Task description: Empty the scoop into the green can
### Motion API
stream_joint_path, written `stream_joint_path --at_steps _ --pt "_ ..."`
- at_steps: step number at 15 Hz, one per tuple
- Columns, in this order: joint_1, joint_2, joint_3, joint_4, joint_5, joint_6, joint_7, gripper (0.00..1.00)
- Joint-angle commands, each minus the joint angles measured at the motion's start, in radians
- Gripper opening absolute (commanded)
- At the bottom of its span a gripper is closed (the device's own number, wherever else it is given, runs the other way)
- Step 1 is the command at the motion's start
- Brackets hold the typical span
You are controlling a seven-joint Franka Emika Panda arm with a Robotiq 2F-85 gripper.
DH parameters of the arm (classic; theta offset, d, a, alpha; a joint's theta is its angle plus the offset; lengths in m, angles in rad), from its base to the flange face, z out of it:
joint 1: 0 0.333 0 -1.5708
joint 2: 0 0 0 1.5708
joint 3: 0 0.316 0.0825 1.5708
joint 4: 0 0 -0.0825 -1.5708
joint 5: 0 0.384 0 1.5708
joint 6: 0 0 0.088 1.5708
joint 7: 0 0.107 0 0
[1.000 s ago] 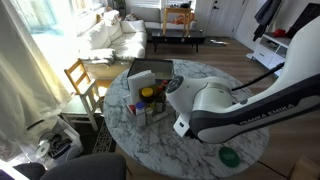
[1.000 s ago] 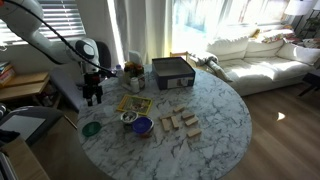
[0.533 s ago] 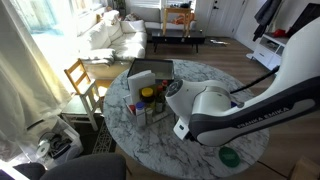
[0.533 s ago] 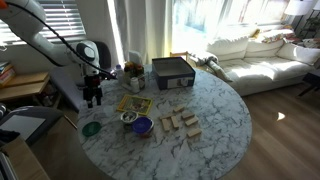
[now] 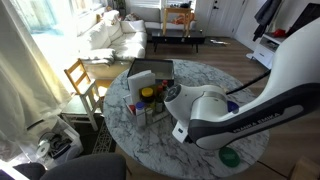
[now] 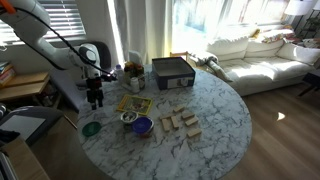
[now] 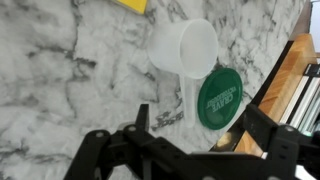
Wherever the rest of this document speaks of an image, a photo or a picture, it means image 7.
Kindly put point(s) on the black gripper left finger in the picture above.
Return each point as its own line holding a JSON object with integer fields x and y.
{"x": 101, "y": 151}

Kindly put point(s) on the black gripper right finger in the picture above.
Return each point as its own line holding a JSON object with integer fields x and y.
{"x": 285, "y": 146}

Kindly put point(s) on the translucent white plastic scoop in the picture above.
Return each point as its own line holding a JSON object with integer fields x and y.
{"x": 188, "y": 49}

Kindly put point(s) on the wooden bookshelf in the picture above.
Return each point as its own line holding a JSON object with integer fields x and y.
{"x": 274, "y": 95}

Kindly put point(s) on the green plastic lid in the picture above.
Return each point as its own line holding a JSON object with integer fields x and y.
{"x": 219, "y": 98}

